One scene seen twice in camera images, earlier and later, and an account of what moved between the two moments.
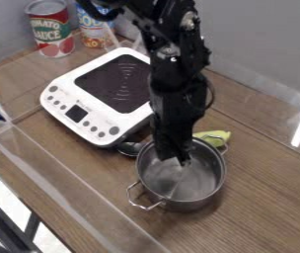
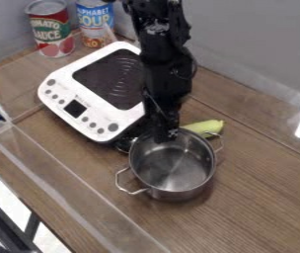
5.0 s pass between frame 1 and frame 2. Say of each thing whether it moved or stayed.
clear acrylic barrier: stayed
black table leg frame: stayed
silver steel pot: moved
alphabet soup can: stayed
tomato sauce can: stayed
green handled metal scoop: moved
